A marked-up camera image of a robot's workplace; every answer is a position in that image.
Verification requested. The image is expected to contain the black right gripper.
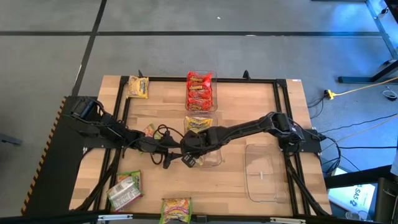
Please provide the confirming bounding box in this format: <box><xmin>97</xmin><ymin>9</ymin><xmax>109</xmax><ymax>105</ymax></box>
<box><xmin>179</xmin><ymin>127</ymin><xmax>222</xmax><ymax>157</ymax></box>

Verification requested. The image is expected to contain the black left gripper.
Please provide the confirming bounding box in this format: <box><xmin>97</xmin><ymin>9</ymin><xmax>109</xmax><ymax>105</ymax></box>
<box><xmin>137</xmin><ymin>134</ymin><xmax>185</xmax><ymax>171</ymax></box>

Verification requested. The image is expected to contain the green Maruchan ramen pack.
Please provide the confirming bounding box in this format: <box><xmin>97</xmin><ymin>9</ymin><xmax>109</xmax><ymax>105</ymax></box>
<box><xmin>106</xmin><ymin>176</ymin><xmax>144</xmax><ymax>213</ymax></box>
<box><xmin>142</xmin><ymin>123</ymin><xmax>163</xmax><ymax>140</ymax></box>
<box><xmin>116</xmin><ymin>169</ymin><xmax>143</xmax><ymax>197</ymax></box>
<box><xmin>159</xmin><ymin>197</ymin><xmax>193</xmax><ymax>224</ymax></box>

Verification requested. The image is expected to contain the orange Maruchan ramen pack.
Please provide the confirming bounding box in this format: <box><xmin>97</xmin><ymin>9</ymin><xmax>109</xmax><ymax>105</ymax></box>
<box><xmin>187</xmin><ymin>71</ymin><xmax>213</xmax><ymax>84</ymax></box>
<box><xmin>187</xmin><ymin>89</ymin><xmax>214</xmax><ymax>101</ymax></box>
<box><xmin>187</xmin><ymin>81</ymin><xmax>213</xmax><ymax>93</ymax></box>
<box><xmin>186</xmin><ymin>98</ymin><xmax>215</xmax><ymax>112</ymax></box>

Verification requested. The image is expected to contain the clear plastic storage bin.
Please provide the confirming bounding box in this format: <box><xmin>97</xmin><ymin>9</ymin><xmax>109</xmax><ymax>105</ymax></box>
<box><xmin>243</xmin><ymin>142</ymin><xmax>289</xmax><ymax>203</ymax></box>
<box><xmin>185</xmin><ymin>70</ymin><xmax>218</xmax><ymax>113</ymax></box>
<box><xmin>185</xmin><ymin>111</ymin><xmax>226</xmax><ymax>167</ymax></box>

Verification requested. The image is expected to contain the black platform hazard striped edge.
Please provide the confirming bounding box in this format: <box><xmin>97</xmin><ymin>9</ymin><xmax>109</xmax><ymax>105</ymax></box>
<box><xmin>20</xmin><ymin>95</ymin><xmax>99</xmax><ymax>217</ymax></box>

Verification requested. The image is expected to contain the black foreground beam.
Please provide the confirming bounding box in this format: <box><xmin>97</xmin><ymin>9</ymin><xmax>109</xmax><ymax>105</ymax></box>
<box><xmin>0</xmin><ymin>210</ymin><xmax>103</xmax><ymax>224</ymax></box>

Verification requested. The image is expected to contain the black desk foot bar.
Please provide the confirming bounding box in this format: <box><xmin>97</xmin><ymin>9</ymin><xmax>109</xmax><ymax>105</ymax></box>
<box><xmin>323</xmin><ymin>164</ymin><xmax>394</xmax><ymax>190</ymax></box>

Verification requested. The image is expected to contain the grey chair base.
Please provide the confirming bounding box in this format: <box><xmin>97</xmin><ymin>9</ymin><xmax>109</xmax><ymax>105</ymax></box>
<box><xmin>0</xmin><ymin>133</ymin><xmax>23</xmax><ymax>146</ymax></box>

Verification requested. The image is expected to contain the white blue printed carton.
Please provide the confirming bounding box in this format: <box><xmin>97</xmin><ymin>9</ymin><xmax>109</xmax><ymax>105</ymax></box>
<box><xmin>328</xmin><ymin>182</ymin><xmax>377</xmax><ymax>215</ymax></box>

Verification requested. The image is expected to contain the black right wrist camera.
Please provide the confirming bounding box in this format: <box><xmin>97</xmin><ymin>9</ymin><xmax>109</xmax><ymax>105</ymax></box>
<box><xmin>182</xmin><ymin>154</ymin><xmax>197</xmax><ymax>169</ymax></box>

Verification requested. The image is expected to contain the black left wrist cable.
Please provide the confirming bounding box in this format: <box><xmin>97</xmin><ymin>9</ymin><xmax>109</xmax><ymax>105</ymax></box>
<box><xmin>149</xmin><ymin>124</ymin><xmax>184</xmax><ymax>166</ymax></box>

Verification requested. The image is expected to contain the black aluminium table frame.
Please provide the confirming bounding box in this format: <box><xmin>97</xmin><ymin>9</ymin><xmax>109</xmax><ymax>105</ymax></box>
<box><xmin>73</xmin><ymin>70</ymin><xmax>332</xmax><ymax>220</ymax></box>

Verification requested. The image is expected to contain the silver metal bracket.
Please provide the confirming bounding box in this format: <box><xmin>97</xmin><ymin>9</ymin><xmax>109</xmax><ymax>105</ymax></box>
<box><xmin>97</xmin><ymin>213</ymin><xmax>134</xmax><ymax>222</ymax></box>
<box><xmin>269</xmin><ymin>217</ymin><xmax>307</xmax><ymax>224</ymax></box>

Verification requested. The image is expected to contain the black floor cable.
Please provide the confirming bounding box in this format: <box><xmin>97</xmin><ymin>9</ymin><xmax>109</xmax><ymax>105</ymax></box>
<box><xmin>322</xmin><ymin>136</ymin><xmax>361</xmax><ymax>175</ymax></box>
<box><xmin>321</xmin><ymin>113</ymin><xmax>398</xmax><ymax>134</ymax></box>
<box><xmin>307</xmin><ymin>96</ymin><xmax>326</xmax><ymax>121</ymax></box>

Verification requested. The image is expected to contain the yellow extension cord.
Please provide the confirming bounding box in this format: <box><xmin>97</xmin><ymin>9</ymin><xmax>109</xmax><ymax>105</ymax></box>
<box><xmin>324</xmin><ymin>76</ymin><xmax>398</xmax><ymax>100</ymax></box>

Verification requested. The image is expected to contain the black desk leg frame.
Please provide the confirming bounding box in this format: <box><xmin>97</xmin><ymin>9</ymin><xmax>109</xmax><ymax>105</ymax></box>
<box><xmin>338</xmin><ymin>0</ymin><xmax>398</xmax><ymax>84</ymax></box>

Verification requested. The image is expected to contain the beige floor cable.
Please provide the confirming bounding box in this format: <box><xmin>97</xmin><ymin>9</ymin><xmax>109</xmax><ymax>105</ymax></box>
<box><xmin>323</xmin><ymin>116</ymin><xmax>398</xmax><ymax>147</ymax></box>

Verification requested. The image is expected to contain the white coiled cable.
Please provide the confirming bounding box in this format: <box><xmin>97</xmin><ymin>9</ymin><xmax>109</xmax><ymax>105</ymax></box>
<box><xmin>382</xmin><ymin>86</ymin><xmax>398</xmax><ymax>102</ymax></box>

